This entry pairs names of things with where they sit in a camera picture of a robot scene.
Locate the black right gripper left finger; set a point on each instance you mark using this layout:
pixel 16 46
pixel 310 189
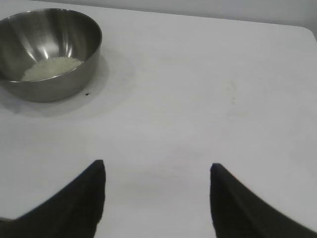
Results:
pixel 64 213

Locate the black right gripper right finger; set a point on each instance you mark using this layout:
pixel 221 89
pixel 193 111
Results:
pixel 247 215

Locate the white rice grains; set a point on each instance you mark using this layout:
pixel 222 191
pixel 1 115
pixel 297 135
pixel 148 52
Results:
pixel 52 68

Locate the stainless steel mixing bowl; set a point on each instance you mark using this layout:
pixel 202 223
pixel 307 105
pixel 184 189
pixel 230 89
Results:
pixel 37 34

